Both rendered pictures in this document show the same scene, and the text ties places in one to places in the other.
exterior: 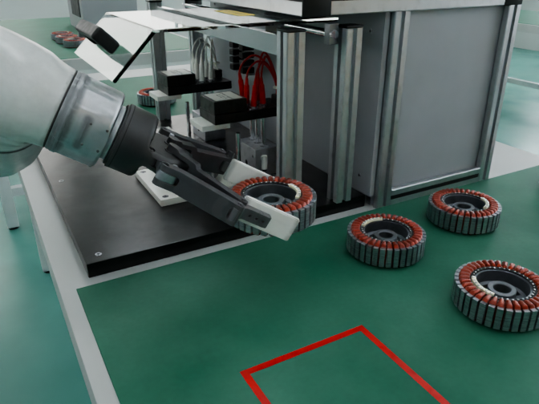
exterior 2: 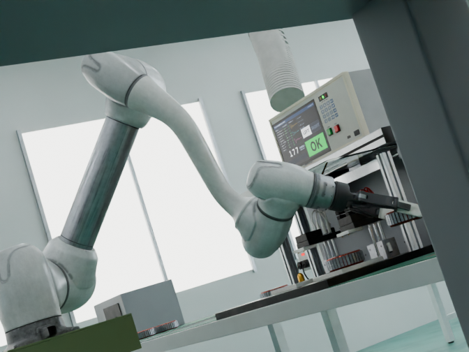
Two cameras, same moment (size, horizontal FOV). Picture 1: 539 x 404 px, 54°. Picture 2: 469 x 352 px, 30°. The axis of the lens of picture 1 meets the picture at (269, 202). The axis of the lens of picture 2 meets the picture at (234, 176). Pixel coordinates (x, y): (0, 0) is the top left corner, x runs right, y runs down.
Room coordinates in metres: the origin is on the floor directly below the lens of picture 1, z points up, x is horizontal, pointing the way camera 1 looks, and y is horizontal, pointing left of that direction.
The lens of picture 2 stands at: (-1.62, 0.48, 0.79)
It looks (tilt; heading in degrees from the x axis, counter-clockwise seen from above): 8 degrees up; 358
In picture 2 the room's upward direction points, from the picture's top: 18 degrees counter-clockwise
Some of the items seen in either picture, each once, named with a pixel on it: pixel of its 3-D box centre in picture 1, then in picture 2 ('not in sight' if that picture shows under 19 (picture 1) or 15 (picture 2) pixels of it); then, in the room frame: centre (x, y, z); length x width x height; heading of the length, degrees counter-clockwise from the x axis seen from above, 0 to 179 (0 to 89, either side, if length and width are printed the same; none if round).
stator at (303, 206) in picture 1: (271, 204); (407, 214); (0.59, 0.00, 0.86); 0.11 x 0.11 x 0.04
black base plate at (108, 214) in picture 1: (173, 166); (330, 280); (0.99, 0.19, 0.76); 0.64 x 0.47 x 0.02; 29
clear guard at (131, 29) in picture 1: (200, 37); (336, 174); (0.81, 0.10, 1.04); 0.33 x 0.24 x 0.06; 119
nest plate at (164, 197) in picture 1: (187, 179); (347, 269); (0.88, 0.15, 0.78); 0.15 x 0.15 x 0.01; 29
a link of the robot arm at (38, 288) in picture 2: not in sight; (24, 285); (0.75, 1.01, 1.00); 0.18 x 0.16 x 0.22; 162
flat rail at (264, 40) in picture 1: (205, 25); (323, 189); (1.03, 0.12, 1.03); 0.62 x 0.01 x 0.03; 29
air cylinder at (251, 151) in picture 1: (257, 155); (382, 249); (0.95, 0.02, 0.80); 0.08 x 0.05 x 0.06; 29
